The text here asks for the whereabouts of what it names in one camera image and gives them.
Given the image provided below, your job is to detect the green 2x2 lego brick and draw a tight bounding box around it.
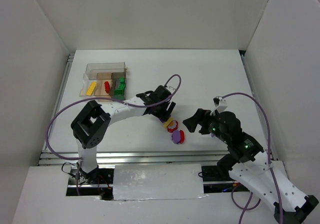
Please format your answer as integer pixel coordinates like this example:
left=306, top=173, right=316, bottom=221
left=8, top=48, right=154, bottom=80
left=119, top=83, right=126, bottom=90

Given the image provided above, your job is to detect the purple cable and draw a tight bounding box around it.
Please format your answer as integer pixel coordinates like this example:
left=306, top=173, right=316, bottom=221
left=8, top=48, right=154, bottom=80
left=46, top=74, right=182, bottom=196
left=219, top=92, right=285, bottom=224

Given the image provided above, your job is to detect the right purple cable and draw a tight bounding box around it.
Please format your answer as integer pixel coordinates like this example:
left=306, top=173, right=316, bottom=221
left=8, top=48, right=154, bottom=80
left=219, top=92, right=285, bottom=224

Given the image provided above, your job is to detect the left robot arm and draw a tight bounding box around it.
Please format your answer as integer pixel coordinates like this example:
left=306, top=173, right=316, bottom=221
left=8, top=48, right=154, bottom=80
left=71, top=85, right=176, bottom=184

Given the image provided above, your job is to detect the white taped cover plate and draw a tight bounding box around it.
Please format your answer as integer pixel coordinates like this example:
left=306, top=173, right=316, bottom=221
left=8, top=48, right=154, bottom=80
left=113, top=164, right=205, bottom=201

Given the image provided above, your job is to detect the red curved lego brick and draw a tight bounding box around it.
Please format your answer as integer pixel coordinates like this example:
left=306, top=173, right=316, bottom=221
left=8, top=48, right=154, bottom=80
left=104, top=81, right=111, bottom=94

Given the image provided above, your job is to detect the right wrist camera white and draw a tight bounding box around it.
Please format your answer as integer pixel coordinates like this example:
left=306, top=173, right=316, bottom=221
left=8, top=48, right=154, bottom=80
left=211, top=96, right=228, bottom=115

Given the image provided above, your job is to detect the aluminium rail front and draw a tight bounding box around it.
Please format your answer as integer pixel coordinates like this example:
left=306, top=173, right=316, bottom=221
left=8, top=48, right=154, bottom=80
left=38, top=151, right=273, bottom=165

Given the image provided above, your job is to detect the clear compartment container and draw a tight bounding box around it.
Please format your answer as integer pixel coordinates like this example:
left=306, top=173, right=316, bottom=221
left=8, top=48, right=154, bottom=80
left=79, top=62, right=127, bottom=101

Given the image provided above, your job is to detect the green 2x4 lego brick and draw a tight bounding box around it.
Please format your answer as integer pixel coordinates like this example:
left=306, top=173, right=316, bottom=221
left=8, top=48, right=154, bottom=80
left=114, top=88, right=125, bottom=96

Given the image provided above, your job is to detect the yellow half-round lego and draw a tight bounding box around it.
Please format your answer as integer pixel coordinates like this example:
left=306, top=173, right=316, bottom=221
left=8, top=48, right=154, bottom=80
left=163, top=118, right=173, bottom=129

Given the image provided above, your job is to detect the red flower lego brick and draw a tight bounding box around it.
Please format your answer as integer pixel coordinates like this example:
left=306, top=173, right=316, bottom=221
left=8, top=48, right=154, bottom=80
left=167, top=120, right=179, bottom=133

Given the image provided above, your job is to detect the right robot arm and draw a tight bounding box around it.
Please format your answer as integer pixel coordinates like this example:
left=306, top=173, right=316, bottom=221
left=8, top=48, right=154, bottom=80
left=183, top=108, right=319, bottom=224

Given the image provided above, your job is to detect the long yellow lego brick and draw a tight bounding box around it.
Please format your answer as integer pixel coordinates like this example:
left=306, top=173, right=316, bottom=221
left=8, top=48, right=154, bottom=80
left=86, top=82, right=97, bottom=96

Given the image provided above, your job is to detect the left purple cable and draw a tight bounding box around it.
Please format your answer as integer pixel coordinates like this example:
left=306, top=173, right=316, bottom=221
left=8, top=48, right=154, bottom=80
left=46, top=74, right=182, bottom=196

